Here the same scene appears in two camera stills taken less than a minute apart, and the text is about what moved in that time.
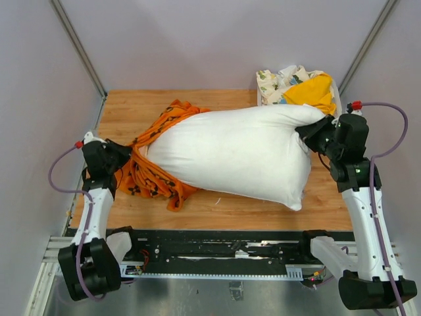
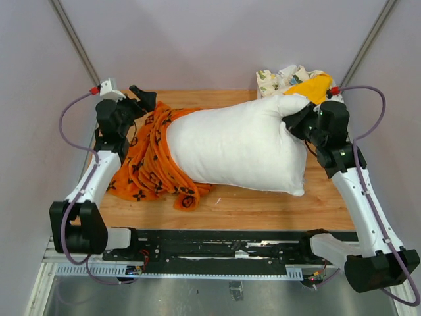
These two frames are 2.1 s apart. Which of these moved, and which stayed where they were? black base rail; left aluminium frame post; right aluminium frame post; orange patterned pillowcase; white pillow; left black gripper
Moved: white pillow; left black gripper; orange patterned pillowcase
Stayed: black base rail; left aluminium frame post; right aluminium frame post
